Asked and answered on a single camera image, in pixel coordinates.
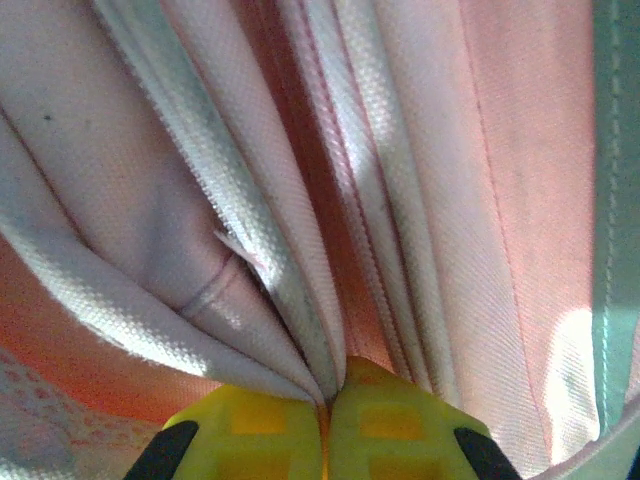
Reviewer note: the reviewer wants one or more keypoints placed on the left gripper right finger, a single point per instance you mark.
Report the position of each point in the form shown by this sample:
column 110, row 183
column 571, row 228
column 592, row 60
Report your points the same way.
column 410, row 440

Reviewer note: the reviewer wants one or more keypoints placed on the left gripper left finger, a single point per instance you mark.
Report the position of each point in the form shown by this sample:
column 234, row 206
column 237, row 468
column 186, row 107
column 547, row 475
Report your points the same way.
column 250, row 440

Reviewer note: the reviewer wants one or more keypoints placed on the pink backpack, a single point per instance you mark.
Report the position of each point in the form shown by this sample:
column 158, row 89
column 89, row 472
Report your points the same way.
column 250, row 150

